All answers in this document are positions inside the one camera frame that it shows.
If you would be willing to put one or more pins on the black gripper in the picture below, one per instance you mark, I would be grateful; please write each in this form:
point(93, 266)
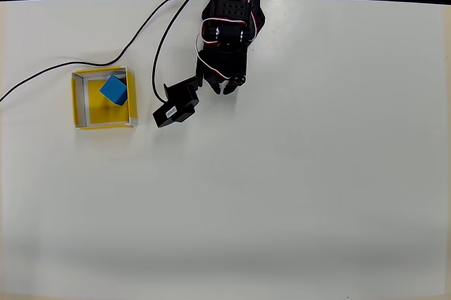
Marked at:
point(219, 81)

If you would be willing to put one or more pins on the blue cube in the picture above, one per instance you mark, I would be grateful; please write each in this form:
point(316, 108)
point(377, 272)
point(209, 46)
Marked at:
point(113, 90)

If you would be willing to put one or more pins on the yellow open box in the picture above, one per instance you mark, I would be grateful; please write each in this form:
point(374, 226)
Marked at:
point(105, 115)

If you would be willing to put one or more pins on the black gripper-mounted camera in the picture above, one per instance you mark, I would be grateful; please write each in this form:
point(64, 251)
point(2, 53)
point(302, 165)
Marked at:
point(176, 108)

